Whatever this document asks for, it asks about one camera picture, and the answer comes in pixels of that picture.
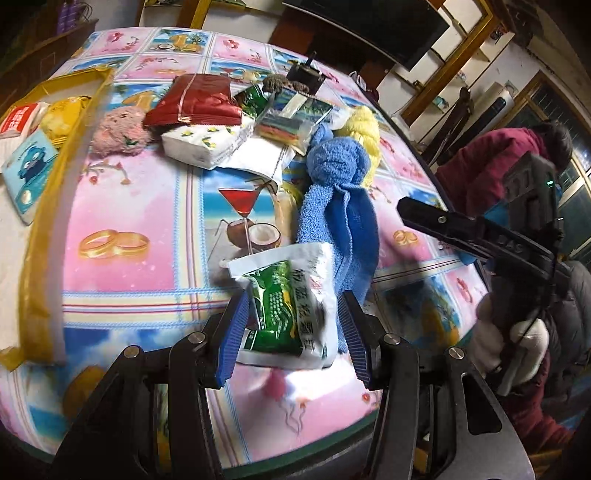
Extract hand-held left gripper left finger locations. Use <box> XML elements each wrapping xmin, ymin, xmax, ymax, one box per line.
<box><xmin>48</xmin><ymin>291</ymin><xmax>252</xmax><ymax>480</ymax></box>

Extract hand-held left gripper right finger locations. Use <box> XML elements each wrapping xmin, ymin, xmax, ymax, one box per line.
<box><xmin>338</xmin><ymin>291</ymin><xmax>539</xmax><ymax>480</ymax></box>

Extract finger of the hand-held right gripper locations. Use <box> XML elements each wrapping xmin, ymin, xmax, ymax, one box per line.
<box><xmin>441</xmin><ymin>239</ymin><xmax>496</xmax><ymax>269</ymax></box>
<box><xmin>396</xmin><ymin>196</ymin><xmax>554</xmax><ymax>274</ymax></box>

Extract green and white packet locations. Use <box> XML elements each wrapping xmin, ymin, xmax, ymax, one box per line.
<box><xmin>228</xmin><ymin>243</ymin><xmax>341</xmax><ymax>370</ymax></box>

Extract blue towel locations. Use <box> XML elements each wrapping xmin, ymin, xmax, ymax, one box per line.
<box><xmin>294</xmin><ymin>124</ymin><xmax>380</xmax><ymax>355</ymax></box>

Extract yellow towel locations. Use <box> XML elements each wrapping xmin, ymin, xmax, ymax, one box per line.
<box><xmin>332</xmin><ymin>106</ymin><xmax>382</xmax><ymax>185</ymax></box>

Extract white printed plastic packet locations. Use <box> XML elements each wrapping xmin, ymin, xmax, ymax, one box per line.
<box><xmin>225</xmin><ymin>137</ymin><xmax>297</xmax><ymax>191</ymax></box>

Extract clear bag of colourful cloths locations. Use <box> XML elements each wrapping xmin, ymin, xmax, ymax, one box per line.
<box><xmin>254</xmin><ymin>88</ymin><xmax>334</xmax><ymax>156</ymax></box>

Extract lemon print tissue pack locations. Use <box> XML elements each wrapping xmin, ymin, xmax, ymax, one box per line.
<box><xmin>161</xmin><ymin>116</ymin><xmax>256</xmax><ymax>171</ymax></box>

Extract yellow-rimmed tray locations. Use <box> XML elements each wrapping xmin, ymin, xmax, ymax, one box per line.
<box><xmin>0</xmin><ymin>67</ymin><xmax>116</xmax><ymax>371</ymax></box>

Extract small green packet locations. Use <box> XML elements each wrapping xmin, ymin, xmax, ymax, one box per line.
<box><xmin>233</xmin><ymin>84</ymin><xmax>271</xmax><ymax>116</ymax></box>

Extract pink fluffy cloth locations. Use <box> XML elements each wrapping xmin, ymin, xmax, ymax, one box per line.
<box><xmin>90</xmin><ymin>108</ymin><xmax>156</xmax><ymax>158</ymax></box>

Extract person's right forearm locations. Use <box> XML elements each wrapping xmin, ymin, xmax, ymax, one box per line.
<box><xmin>545</xmin><ymin>261</ymin><xmax>591</xmax><ymax>398</ymax></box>

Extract person's right hand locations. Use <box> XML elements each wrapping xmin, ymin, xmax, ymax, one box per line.
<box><xmin>470</xmin><ymin>295</ymin><xmax>551</xmax><ymax>385</ymax></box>

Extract white standing air conditioner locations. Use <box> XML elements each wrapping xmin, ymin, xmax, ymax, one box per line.
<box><xmin>471</xmin><ymin>82</ymin><xmax>516</xmax><ymax>139</ymax></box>

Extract printed tablecloth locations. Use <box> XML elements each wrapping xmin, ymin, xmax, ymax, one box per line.
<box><xmin>0</xmin><ymin>28</ymin><xmax>491</xmax><ymax>468</ymax></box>

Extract person's red trousers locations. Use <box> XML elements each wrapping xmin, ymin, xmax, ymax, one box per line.
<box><xmin>499</xmin><ymin>369</ymin><xmax>579</xmax><ymax>459</ymax></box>

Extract black pot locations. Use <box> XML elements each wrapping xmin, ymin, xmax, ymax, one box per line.
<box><xmin>286</xmin><ymin>52</ymin><xmax>334</xmax><ymax>93</ymax></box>

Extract brown mesh scrubber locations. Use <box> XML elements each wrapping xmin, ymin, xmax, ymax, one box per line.
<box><xmin>262</xmin><ymin>75</ymin><xmax>320</xmax><ymax>96</ymax></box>

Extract black television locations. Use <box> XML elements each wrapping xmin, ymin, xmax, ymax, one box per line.
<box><xmin>281</xmin><ymin>0</ymin><xmax>451</xmax><ymax>71</ymax></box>

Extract blue cartoon tissue pack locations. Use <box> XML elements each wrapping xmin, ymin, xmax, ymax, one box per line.
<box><xmin>0</xmin><ymin>129</ymin><xmax>60</xmax><ymax>226</ymax></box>

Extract yellow packet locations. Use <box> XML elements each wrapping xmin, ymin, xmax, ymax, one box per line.
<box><xmin>41</xmin><ymin>96</ymin><xmax>93</xmax><ymax>148</ymax></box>

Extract red and white packet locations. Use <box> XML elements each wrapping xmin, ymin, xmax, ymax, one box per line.
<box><xmin>0</xmin><ymin>104</ymin><xmax>49</xmax><ymax>139</ymax></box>

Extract wooden side cabinet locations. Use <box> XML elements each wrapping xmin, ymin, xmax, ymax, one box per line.
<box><xmin>0</xmin><ymin>18</ymin><xmax>100</xmax><ymax>112</ymax></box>

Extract gold framed wall shelf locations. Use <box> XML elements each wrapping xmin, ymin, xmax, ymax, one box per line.
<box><xmin>401</xmin><ymin>0</ymin><xmax>546</xmax><ymax>126</ymax></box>

